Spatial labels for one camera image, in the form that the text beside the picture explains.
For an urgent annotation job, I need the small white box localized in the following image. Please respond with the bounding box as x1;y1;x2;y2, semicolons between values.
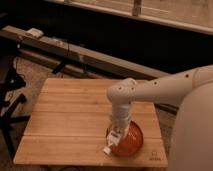
26;28;43;38

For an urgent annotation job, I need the orange ceramic bowl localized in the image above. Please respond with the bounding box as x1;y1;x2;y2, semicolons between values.
109;121;144;157

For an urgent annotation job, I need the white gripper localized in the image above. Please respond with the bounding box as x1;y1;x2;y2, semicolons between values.
108;108;131;137

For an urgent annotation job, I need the black tripod stand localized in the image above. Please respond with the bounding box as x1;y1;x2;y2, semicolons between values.
0;55;30;159

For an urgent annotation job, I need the long wooden beam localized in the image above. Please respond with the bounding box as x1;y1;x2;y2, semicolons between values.
0;26;168;79

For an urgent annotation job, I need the wooden board table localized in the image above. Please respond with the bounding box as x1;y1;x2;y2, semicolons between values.
14;78;168;167

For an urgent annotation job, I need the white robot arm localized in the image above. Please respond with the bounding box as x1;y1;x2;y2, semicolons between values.
107;65;213;171

